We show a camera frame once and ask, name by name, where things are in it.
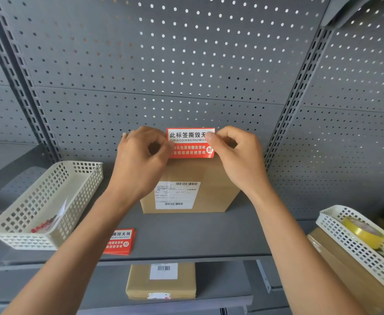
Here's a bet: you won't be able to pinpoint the red seal sticker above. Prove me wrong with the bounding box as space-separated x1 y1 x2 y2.
167 128 216 159

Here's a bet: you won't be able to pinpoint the flat cardboard box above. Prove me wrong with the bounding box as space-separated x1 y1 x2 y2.
306 227 384 313

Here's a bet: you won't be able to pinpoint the person's left hand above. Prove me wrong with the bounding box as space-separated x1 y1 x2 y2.
111 126 177 202

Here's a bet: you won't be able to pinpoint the grey slotted shelf upright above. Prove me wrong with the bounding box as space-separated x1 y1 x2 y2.
0 0 63 164
264 27 334 172

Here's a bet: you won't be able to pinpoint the white perforated plastic basket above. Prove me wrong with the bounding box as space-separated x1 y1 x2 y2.
316 205 384 294
0 160 104 251

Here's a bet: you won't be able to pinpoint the person's right forearm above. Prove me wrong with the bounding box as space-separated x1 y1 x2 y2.
243 184 367 315

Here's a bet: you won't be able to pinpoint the person's right hand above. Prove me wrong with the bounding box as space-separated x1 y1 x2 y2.
205 126 273 198

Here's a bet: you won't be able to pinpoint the person's left forearm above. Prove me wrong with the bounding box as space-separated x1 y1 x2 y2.
1 188 147 315

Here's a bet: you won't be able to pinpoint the large cardboard parcel box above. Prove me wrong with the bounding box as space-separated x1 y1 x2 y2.
140 157 242 214

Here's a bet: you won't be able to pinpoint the yellow tape roll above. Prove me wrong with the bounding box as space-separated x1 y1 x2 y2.
342 215 384 250

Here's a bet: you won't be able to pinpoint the stack of red stickers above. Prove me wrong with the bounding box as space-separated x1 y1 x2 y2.
103 228 137 256

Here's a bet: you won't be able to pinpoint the sticker backing papers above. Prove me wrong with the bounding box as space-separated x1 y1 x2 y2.
30 198 68 234

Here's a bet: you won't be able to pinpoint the grey metal shelf bracket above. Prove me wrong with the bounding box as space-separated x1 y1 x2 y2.
319 0 378 30
255 259 272 294

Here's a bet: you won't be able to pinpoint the grey pegboard back panel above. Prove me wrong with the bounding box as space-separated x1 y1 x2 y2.
0 0 384 221

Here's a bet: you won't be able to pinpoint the small taped cardboard parcel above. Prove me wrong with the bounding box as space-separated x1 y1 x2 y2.
125 262 197 301

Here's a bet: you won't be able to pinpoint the grey metal shelf board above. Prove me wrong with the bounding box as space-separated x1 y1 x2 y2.
0 259 254 315
0 159 318 272

